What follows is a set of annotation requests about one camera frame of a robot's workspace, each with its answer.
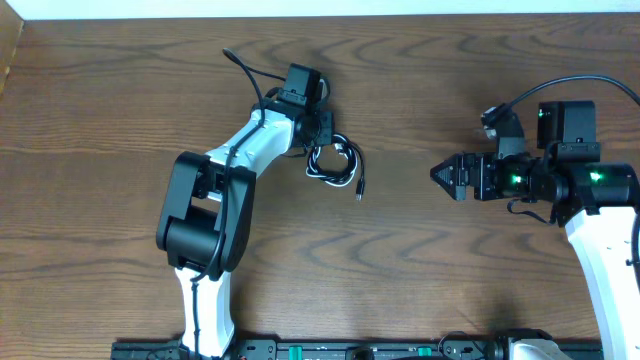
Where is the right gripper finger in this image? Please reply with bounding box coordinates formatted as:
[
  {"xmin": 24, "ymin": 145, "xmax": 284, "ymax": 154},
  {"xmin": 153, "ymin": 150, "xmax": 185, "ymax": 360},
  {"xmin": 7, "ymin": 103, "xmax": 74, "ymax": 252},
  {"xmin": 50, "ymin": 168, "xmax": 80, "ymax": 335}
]
[
  {"xmin": 430, "ymin": 153, "xmax": 465, "ymax": 179},
  {"xmin": 434, "ymin": 179, "xmax": 466, "ymax": 201}
]

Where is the black usb cable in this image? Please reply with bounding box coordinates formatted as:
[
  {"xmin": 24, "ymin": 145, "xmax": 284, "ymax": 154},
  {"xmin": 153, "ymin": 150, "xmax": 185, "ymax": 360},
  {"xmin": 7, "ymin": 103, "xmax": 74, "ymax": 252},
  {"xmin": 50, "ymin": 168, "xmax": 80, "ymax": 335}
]
[{"xmin": 305, "ymin": 132, "xmax": 367, "ymax": 203}]

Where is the white usb cable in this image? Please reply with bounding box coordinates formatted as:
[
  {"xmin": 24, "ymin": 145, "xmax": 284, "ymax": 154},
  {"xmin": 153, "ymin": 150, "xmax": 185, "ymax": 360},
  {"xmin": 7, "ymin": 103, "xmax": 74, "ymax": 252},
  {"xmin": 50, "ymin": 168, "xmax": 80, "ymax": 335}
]
[{"xmin": 305, "ymin": 142, "xmax": 359, "ymax": 189}]

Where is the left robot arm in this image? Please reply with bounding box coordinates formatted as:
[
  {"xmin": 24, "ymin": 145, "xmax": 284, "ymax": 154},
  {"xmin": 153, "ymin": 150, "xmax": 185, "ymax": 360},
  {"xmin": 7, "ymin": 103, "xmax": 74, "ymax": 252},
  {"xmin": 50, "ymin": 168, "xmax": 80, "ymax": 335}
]
[{"xmin": 156, "ymin": 64, "xmax": 334, "ymax": 359}]

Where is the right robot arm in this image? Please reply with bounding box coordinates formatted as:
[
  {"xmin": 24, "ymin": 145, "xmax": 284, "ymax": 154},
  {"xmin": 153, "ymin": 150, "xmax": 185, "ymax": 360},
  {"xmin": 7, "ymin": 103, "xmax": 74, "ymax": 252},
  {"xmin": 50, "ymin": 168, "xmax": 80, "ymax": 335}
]
[{"xmin": 430, "ymin": 101, "xmax": 639, "ymax": 359}]

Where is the left camera cable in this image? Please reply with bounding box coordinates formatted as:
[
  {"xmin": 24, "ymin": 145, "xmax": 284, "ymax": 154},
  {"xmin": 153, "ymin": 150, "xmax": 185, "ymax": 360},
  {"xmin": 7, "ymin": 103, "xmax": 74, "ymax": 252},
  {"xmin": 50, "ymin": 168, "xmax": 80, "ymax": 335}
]
[{"xmin": 189, "ymin": 47, "xmax": 287, "ymax": 351}]

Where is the camera cable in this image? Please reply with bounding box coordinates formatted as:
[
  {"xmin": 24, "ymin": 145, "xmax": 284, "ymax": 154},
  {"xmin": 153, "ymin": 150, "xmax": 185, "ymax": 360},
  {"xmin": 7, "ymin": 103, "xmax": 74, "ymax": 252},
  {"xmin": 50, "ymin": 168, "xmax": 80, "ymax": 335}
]
[
  {"xmin": 494, "ymin": 74, "xmax": 640, "ymax": 121},
  {"xmin": 189, "ymin": 47, "xmax": 287, "ymax": 351}
]

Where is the right camera cable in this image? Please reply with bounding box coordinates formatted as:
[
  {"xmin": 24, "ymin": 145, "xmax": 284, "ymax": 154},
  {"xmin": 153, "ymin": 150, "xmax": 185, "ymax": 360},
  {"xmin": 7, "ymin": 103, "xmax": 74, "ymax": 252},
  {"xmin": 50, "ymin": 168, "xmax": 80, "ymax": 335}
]
[{"xmin": 494, "ymin": 74, "xmax": 640, "ymax": 121}]

